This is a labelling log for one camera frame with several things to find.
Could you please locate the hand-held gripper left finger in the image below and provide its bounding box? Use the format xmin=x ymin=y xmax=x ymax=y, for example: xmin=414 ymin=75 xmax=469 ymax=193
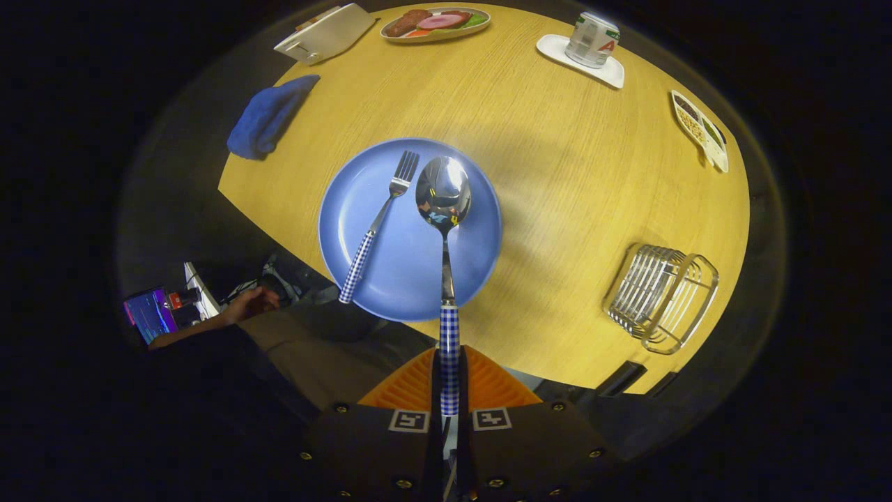
xmin=296 ymin=347 xmax=447 ymax=502

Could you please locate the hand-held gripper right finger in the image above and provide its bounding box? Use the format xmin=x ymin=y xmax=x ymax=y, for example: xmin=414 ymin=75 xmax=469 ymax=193
xmin=459 ymin=345 xmax=607 ymax=502

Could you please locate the fork with checkered handle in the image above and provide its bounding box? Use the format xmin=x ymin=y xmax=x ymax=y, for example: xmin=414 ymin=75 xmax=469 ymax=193
xmin=339 ymin=151 xmax=421 ymax=305

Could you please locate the spoon with checkered handle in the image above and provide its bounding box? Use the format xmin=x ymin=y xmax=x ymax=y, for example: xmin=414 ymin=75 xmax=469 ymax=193
xmin=415 ymin=156 xmax=472 ymax=417

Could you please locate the person's black shirt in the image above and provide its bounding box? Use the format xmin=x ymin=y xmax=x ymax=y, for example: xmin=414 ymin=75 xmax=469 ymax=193
xmin=146 ymin=324 xmax=314 ymax=447

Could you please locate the blue round plate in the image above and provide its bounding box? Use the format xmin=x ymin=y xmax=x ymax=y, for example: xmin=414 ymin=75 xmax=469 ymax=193
xmin=318 ymin=137 xmax=503 ymax=323

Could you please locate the white power strip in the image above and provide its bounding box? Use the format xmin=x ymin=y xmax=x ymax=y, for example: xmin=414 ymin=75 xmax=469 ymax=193
xmin=183 ymin=261 xmax=222 ymax=320

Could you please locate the lit screen device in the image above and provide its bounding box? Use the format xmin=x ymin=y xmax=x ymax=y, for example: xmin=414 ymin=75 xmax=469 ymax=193
xmin=123 ymin=288 xmax=180 ymax=344

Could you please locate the blue folded cloth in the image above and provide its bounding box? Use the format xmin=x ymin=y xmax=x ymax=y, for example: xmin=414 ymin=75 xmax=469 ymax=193
xmin=226 ymin=75 xmax=321 ymax=161

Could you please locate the divided snack tray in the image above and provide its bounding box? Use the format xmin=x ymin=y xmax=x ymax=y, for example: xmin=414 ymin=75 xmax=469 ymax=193
xmin=670 ymin=90 xmax=730 ymax=174

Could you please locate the white square coaster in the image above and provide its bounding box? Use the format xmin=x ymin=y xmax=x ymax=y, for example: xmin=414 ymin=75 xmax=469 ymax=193
xmin=536 ymin=34 xmax=626 ymax=89

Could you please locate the white drink bottle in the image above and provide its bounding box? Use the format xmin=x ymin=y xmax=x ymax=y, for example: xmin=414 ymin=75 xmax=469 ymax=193
xmin=565 ymin=11 xmax=621 ymax=68

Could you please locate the white toaster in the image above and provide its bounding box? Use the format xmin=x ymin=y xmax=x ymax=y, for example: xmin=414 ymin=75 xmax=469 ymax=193
xmin=274 ymin=3 xmax=377 ymax=66

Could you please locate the oval plate of food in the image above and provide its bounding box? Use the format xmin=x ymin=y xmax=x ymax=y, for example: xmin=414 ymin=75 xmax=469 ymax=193
xmin=380 ymin=6 xmax=491 ymax=44

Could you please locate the brown toast slice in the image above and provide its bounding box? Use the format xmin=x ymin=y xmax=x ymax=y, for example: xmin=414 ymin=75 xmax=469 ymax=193
xmin=296 ymin=6 xmax=342 ymax=32

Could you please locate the tangled cables bundle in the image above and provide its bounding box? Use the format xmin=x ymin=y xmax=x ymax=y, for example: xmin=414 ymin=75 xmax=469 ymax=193
xmin=223 ymin=252 xmax=332 ymax=306

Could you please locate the metal wire basket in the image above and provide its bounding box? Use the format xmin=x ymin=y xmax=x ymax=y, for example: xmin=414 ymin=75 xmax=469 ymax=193
xmin=603 ymin=243 xmax=720 ymax=355

